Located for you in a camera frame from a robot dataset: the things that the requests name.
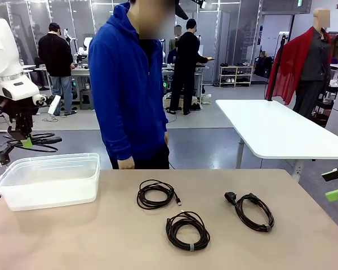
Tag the gray workbench desk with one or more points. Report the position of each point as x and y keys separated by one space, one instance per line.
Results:
x=79 y=71

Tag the gray step stool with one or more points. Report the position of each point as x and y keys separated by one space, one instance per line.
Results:
x=86 y=98

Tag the gray metal desk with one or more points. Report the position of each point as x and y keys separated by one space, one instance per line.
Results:
x=200 y=67

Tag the wooden shoe rack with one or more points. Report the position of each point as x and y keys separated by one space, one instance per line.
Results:
x=236 y=67

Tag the mannequin in dark clothes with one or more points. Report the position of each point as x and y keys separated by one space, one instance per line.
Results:
x=315 y=64

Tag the person's left hand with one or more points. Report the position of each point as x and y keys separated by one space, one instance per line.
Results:
x=166 y=138

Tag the small white background robot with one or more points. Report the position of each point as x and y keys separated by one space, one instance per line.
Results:
x=86 y=42

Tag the person's right hand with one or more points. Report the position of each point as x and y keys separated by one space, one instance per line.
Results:
x=126 y=163

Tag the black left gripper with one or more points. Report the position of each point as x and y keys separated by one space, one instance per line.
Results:
x=24 y=122

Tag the man in black jacket jeans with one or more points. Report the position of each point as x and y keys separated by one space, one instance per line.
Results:
x=56 y=56

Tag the white device on stand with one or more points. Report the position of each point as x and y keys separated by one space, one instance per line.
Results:
x=68 y=35

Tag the black tripod pole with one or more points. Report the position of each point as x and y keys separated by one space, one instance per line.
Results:
x=279 y=64

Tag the red shawl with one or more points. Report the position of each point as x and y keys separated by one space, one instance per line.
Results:
x=284 y=70

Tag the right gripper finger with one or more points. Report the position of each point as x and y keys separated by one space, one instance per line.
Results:
x=336 y=195
x=331 y=175

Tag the person in blue hoodie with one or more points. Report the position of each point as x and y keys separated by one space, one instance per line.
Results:
x=124 y=84

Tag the person's right forearm blue sleeve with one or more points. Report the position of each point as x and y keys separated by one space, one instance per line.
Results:
x=118 y=140

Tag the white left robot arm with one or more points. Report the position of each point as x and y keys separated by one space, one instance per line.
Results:
x=2 y=56

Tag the clear plastic storage box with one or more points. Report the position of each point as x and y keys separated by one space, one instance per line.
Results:
x=45 y=194

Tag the white rounded table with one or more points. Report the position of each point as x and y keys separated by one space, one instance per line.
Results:
x=270 y=126

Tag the person in all black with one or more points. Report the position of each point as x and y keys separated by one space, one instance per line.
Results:
x=187 y=56

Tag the black bags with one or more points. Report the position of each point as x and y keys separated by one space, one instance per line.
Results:
x=263 y=66

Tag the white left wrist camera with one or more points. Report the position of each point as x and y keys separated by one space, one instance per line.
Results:
x=55 y=104

